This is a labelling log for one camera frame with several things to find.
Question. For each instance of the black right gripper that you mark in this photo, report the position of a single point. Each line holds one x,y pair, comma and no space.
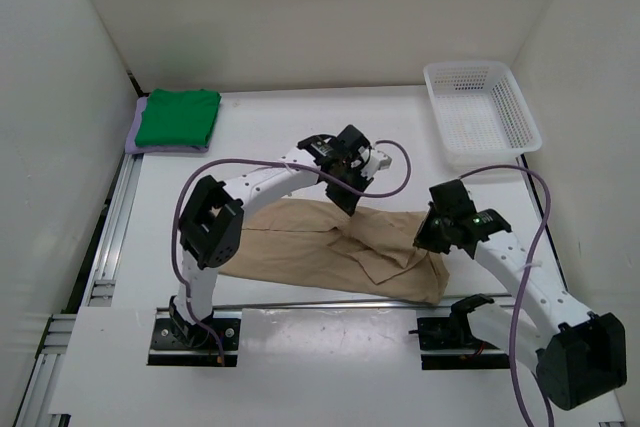
423,237

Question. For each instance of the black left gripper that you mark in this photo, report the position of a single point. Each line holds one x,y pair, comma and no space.
347,203

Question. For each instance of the beige t shirt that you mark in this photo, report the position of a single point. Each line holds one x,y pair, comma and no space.
314,244

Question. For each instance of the green t shirt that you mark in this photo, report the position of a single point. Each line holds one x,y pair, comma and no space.
178,118

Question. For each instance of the purple t shirt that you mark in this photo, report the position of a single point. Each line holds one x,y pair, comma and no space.
133,149

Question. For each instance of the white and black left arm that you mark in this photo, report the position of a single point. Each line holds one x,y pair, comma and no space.
210,214

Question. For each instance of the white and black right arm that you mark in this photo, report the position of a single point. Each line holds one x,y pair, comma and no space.
575,354

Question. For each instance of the white plastic basket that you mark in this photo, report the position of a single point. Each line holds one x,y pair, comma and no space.
480,112

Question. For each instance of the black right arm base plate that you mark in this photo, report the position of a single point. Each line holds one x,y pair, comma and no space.
446,343

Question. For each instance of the aluminium table edge rail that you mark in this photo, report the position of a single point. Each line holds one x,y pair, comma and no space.
503,301

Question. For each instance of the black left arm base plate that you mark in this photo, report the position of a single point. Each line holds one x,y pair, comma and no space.
169,347

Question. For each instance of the aluminium left frame rail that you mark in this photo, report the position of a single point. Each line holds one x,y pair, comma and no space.
96,278

